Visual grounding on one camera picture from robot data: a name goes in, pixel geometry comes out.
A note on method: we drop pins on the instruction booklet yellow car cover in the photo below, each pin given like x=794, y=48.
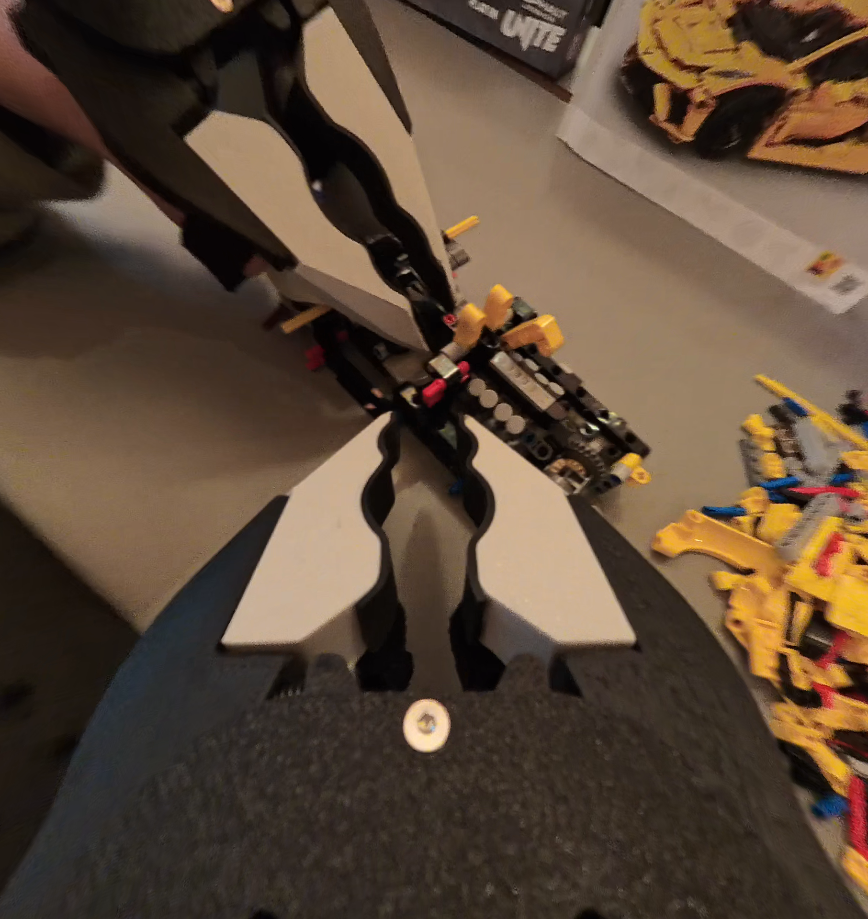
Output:
x=764, y=86

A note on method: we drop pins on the pile of toy building pieces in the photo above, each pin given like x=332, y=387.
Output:
x=800, y=589

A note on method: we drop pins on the person's left hand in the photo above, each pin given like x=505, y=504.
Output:
x=17, y=72

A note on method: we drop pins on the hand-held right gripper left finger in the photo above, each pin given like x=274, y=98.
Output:
x=304, y=567

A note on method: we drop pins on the black toy car chassis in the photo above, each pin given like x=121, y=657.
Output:
x=534, y=388

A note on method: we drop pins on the grey desk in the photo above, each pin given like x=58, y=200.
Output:
x=154, y=373

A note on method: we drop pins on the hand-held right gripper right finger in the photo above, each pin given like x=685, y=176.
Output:
x=556, y=567

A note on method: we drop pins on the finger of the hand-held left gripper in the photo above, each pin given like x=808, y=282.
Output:
x=398, y=165
x=290, y=208

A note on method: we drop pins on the person's left forearm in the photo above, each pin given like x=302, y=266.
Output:
x=17, y=179

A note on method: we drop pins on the dark toy set box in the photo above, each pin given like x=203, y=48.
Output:
x=520, y=29

